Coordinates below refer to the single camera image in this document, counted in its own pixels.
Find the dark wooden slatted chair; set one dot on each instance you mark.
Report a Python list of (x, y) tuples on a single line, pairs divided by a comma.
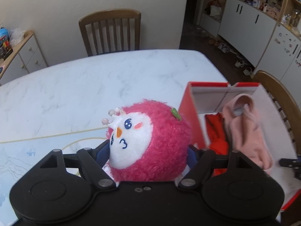
[(110, 16)]

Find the brown slippers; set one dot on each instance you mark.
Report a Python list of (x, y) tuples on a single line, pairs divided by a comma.
[(214, 42)]

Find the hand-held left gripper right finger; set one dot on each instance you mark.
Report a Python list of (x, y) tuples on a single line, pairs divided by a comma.
[(192, 156)]

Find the pink plush toy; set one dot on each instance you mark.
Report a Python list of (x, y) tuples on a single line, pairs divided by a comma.
[(160, 146)]

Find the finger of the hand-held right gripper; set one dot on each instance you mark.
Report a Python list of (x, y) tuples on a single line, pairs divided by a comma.
[(298, 173), (289, 163)]

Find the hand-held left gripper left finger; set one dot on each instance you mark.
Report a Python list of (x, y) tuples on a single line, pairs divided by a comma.
[(103, 153)]

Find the light wooden curved chair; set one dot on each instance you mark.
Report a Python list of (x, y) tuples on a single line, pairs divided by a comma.
[(282, 91)]

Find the white side cabinet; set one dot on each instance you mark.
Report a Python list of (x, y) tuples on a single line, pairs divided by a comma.
[(25, 56)]

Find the pink cloth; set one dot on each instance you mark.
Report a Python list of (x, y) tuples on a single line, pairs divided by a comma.
[(244, 131)]

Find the clear plastic bag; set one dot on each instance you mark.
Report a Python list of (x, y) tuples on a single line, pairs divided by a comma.
[(17, 35)]

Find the white cabinet unit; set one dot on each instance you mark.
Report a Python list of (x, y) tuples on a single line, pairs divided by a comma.
[(247, 23)]

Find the red cloth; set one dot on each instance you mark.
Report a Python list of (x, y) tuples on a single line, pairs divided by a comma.
[(216, 131)]

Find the white sneakers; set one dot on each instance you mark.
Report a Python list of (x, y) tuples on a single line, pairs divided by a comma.
[(223, 47)]

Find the printed table mat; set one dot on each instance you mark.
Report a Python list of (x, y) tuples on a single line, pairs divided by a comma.
[(35, 146)]

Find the red and white cardboard box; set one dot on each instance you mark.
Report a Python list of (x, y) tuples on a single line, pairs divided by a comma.
[(188, 103)]

